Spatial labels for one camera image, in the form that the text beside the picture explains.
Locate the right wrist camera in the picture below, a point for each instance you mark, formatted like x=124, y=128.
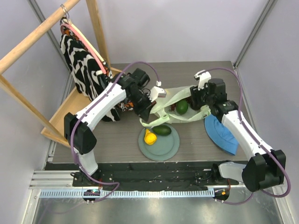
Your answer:
x=202, y=77

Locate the white cable duct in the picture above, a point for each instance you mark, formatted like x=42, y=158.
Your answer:
x=93, y=193

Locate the fake green fruit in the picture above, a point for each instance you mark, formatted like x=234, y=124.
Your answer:
x=182, y=107

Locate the cream clothes hanger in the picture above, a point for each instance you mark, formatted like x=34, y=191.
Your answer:
x=83, y=39

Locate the pale green plastic bag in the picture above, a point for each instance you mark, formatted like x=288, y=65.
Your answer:
x=164, y=115

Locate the blue cloth hat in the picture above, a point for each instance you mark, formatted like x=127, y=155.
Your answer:
x=220, y=135

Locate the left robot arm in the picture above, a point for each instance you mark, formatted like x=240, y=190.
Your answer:
x=78, y=128

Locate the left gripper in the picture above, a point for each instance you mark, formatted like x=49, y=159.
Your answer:
x=144, y=111

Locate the wooden clothes rack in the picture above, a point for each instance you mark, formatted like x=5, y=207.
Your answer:
x=39, y=75

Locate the grey-blue round plate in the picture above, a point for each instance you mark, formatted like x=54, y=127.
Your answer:
x=163, y=149

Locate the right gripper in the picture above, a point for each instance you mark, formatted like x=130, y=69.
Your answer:
x=197, y=98

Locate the black white patterned garment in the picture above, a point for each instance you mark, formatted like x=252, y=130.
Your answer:
x=87, y=74

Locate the fake dark green avocado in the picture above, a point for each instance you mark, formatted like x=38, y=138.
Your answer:
x=162, y=130

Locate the fake yellow pepper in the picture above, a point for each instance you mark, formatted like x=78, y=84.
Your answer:
x=149, y=138

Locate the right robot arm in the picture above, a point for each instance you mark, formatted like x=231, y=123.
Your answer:
x=265, y=166

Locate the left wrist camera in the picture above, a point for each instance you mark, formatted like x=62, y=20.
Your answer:
x=157, y=92

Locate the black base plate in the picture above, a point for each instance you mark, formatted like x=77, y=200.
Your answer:
x=149, y=176

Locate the fake purple grape bunch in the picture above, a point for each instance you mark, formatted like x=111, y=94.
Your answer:
x=172, y=107

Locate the pink clothes hanger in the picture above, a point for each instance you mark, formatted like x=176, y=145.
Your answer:
x=99, y=62

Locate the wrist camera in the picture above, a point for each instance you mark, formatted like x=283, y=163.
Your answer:
x=157, y=92
x=202, y=77

